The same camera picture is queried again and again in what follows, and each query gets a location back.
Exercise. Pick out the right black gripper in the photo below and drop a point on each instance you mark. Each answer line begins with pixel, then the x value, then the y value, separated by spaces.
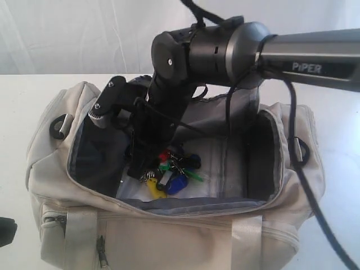
pixel 158 111

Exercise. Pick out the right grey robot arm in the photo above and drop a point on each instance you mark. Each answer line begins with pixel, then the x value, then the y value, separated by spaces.
pixel 234 55

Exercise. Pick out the colourful key tag bunch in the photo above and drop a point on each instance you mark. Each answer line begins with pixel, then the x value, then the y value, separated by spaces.
pixel 171 173

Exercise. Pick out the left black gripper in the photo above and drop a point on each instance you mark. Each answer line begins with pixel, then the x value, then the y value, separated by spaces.
pixel 8 228

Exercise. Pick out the beige fabric duffel bag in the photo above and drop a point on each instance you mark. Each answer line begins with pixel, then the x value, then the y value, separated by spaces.
pixel 244 212

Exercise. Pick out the white backdrop curtain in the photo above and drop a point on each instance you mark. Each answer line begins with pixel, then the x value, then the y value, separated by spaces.
pixel 110 37

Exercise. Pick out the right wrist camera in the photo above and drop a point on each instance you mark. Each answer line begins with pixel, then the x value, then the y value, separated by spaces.
pixel 114 97

